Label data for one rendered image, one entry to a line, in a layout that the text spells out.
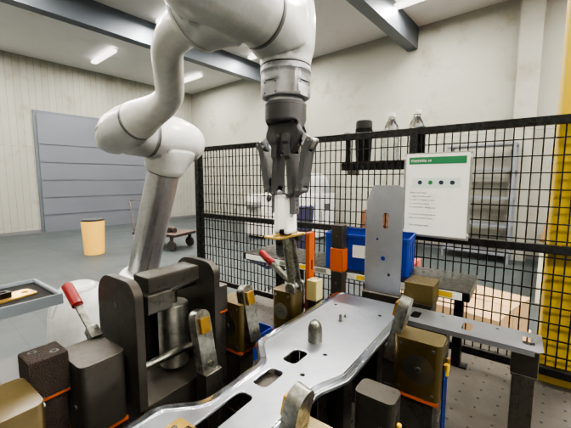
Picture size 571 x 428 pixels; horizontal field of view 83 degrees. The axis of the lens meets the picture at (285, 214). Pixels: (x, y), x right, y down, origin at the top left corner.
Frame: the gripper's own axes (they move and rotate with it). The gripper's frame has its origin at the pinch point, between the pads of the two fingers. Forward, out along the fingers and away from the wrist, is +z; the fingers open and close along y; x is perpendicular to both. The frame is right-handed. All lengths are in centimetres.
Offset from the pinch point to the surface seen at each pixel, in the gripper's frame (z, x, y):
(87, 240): 101, 169, -591
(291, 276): 19.7, 21.0, -14.7
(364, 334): 29.3, 20.7, 7.0
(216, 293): 16.8, -5.8, -13.5
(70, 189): 19, 262, -958
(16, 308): 13.5, -35.4, -24.6
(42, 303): 13.7, -32.1, -24.8
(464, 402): 59, 56, 23
